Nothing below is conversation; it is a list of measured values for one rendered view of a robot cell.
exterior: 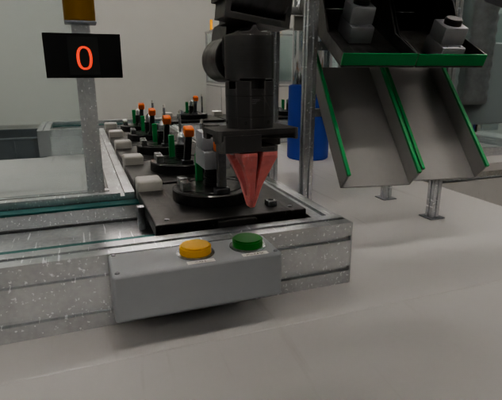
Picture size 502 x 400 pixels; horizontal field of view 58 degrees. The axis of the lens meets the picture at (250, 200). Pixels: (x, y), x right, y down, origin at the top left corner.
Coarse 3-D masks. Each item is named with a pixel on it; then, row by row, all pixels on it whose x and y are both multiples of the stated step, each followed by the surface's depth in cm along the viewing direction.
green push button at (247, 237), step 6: (240, 234) 61; (246, 234) 61; (252, 234) 61; (258, 234) 61; (234, 240) 59; (240, 240) 58; (246, 240) 58; (252, 240) 58; (258, 240) 58; (234, 246) 59; (240, 246) 58; (246, 246) 58; (252, 246) 58; (258, 246) 58
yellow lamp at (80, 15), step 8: (64, 0) 73; (72, 0) 72; (80, 0) 73; (88, 0) 74; (64, 8) 73; (72, 8) 73; (80, 8) 73; (88, 8) 74; (64, 16) 74; (72, 16) 73; (80, 16) 73; (88, 16) 74
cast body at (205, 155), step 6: (198, 132) 76; (198, 138) 76; (204, 138) 74; (198, 144) 77; (204, 144) 74; (210, 144) 75; (198, 150) 77; (204, 150) 75; (210, 150) 75; (198, 156) 77; (204, 156) 74; (210, 156) 74; (198, 162) 78; (204, 162) 74; (210, 162) 74; (216, 162) 75; (228, 162) 75; (204, 168) 75; (210, 168) 75; (216, 168) 75
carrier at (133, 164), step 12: (180, 132) 100; (168, 144) 105; (180, 144) 100; (132, 156) 105; (156, 156) 97; (168, 156) 105; (180, 156) 100; (192, 156) 105; (132, 168) 102; (144, 168) 102; (156, 168) 97; (168, 168) 96; (180, 168) 95; (192, 168) 96; (228, 168) 102; (132, 180) 91; (168, 180) 91
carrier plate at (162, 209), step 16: (144, 192) 82; (160, 192) 82; (272, 192) 82; (144, 208) 75; (160, 208) 73; (176, 208) 73; (192, 208) 73; (208, 208) 73; (224, 208) 73; (240, 208) 73; (256, 208) 73; (272, 208) 73; (288, 208) 73; (304, 208) 73; (160, 224) 65; (176, 224) 66; (192, 224) 66; (208, 224) 67
